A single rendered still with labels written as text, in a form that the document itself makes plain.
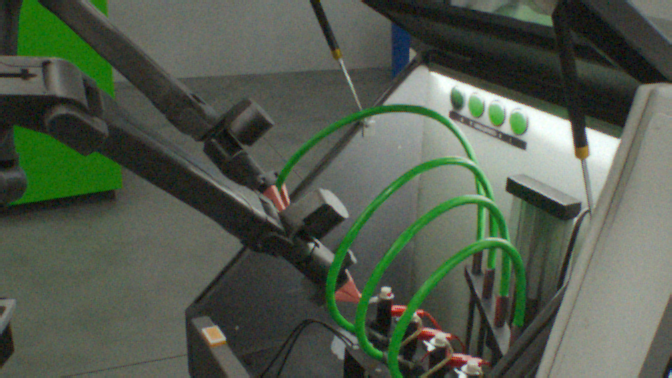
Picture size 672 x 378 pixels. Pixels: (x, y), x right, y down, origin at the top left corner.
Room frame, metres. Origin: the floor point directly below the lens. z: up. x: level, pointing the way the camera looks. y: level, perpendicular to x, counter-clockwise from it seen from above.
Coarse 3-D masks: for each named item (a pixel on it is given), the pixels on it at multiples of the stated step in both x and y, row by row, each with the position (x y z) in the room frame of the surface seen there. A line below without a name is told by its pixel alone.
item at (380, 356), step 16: (432, 208) 0.93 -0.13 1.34; (448, 208) 0.94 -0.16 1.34; (496, 208) 0.98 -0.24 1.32; (416, 224) 0.91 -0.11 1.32; (400, 240) 0.90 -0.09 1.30; (384, 256) 0.89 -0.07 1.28; (368, 288) 0.88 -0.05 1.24; (368, 304) 0.88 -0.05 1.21; (496, 304) 1.01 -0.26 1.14; (496, 320) 1.00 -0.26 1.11; (368, 352) 0.88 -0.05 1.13; (384, 352) 0.90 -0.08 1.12; (400, 368) 0.90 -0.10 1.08; (416, 368) 0.92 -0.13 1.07
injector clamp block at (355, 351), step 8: (352, 352) 1.09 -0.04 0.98; (360, 352) 1.09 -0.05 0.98; (344, 360) 1.10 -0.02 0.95; (352, 360) 1.08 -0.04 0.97; (360, 360) 1.07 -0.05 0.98; (368, 360) 1.07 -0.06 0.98; (416, 360) 1.07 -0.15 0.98; (344, 368) 1.10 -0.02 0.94; (352, 368) 1.08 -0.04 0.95; (360, 368) 1.05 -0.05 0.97; (376, 368) 1.04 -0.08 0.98; (384, 368) 1.05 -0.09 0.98; (344, 376) 1.10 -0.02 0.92; (352, 376) 1.08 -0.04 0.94; (360, 376) 1.05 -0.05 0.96; (368, 376) 1.03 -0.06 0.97; (376, 376) 1.02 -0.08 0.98; (384, 376) 1.02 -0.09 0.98
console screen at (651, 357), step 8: (664, 312) 0.68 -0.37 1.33; (664, 320) 0.68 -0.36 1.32; (656, 328) 0.68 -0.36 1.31; (664, 328) 0.67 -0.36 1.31; (656, 336) 0.68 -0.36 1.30; (664, 336) 0.67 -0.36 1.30; (656, 344) 0.67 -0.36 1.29; (664, 344) 0.67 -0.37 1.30; (648, 352) 0.68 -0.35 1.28; (656, 352) 0.67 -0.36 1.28; (664, 352) 0.66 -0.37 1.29; (648, 360) 0.67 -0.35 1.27; (656, 360) 0.67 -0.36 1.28; (664, 360) 0.66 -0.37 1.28; (648, 368) 0.67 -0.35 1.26; (656, 368) 0.66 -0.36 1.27; (664, 368) 0.65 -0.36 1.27; (640, 376) 0.67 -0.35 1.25; (648, 376) 0.66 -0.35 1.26; (656, 376) 0.66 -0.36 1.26; (664, 376) 0.65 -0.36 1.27
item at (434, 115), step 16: (368, 112) 1.16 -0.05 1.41; (384, 112) 1.16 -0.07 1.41; (416, 112) 1.17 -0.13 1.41; (432, 112) 1.17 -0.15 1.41; (336, 128) 1.15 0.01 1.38; (448, 128) 1.17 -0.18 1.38; (304, 144) 1.15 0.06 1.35; (464, 144) 1.17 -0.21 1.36; (288, 160) 1.15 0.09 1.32; (480, 192) 1.18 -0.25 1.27; (480, 208) 1.18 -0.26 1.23; (480, 224) 1.18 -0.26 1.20
